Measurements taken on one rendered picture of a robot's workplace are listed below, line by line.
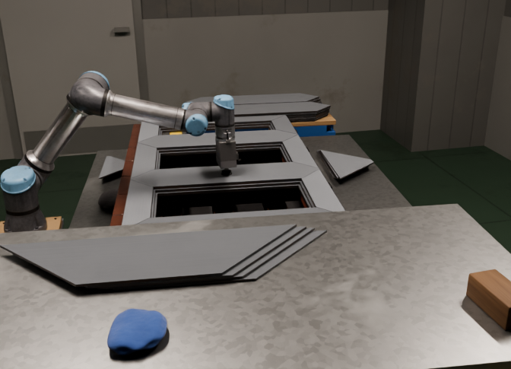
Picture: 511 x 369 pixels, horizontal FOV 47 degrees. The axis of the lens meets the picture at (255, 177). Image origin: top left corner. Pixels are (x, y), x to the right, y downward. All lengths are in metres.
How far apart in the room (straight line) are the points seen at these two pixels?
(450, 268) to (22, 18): 4.23
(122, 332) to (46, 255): 0.36
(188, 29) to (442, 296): 4.12
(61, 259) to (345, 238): 0.63
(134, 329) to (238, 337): 0.18
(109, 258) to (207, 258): 0.21
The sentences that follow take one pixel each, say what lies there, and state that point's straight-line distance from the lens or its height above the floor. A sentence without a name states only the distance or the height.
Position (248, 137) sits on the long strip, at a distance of 2.73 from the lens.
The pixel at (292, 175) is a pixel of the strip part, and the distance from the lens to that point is 2.28.
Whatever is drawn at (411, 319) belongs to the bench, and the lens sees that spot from 1.15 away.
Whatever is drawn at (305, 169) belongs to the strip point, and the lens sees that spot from 2.35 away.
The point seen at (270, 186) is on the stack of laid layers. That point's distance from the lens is 2.24.
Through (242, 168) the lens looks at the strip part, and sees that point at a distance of 2.35.
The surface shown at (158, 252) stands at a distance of 1.30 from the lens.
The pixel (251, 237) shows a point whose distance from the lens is 1.34.
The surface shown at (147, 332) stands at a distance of 1.06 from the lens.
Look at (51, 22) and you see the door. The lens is 5.03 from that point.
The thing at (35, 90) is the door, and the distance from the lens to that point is 5.14.
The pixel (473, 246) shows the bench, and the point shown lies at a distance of 1.42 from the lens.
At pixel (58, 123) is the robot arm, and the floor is 1.08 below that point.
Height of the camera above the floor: 1.70
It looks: 22 degrees down
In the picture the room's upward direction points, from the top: 1 degrees counter-clockwise
